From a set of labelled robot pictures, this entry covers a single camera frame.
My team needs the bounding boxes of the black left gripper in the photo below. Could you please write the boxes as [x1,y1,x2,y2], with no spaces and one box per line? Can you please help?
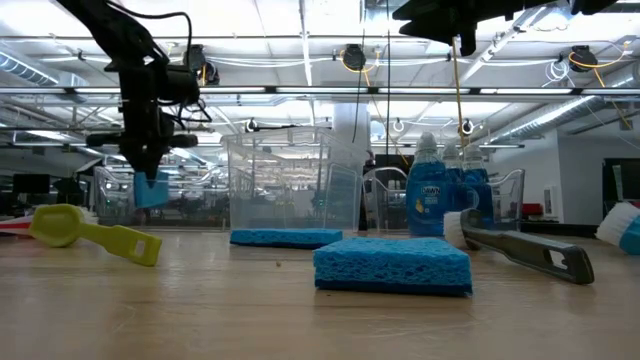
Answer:
[85,106,200,189]

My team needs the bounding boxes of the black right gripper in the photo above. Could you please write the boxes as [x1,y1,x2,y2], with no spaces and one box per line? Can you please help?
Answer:
[392,0,556,56]

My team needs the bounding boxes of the yellow-green dish brush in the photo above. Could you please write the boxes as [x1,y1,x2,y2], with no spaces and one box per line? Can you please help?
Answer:
[28,202,164,268]

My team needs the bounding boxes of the red dish brush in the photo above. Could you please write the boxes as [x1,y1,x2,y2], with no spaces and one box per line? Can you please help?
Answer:
[0,214,36,236]

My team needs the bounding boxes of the wide shallow clear bin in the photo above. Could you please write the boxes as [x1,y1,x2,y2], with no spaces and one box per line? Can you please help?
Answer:
[93,164,231,229]

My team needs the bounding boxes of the small dark monitor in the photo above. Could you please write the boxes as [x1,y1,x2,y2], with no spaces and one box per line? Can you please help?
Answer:
[12,173,51,195]

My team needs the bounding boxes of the white building pillar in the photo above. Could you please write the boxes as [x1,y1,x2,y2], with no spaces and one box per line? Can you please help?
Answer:
[332,102,372,151]

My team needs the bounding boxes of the tall clear plastic bin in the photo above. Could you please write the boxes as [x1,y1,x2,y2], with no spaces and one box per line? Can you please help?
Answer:
[221,125,369,235]

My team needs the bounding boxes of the red box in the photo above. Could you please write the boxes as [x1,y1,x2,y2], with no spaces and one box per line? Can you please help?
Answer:
[513,202,544,217]

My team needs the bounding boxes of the grey dish brush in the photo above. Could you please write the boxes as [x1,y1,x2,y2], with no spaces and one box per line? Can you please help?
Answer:
[443,207,596,286]

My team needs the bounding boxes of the large black screen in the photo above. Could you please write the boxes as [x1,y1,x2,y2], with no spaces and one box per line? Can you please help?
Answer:
[602,157,640,217]

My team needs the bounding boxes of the yellow power cable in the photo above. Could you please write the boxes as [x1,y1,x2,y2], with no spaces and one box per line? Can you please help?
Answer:
[451,37,469,146]

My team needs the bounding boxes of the thin black hanging cable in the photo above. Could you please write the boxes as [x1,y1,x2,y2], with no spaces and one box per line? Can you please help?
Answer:
[384,0,392,141]

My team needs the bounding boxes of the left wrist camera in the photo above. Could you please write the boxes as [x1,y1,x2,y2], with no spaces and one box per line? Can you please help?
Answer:
[163,65,202,105]

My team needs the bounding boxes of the black ceiling cable reel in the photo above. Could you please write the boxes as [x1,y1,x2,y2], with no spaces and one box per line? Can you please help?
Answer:
[341,43,369,72]
[569,44,599,74]
[182,43,221,85]

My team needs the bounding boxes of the small clear handled bin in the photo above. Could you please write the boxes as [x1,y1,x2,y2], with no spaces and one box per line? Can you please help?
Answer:
[362,166,526,235]

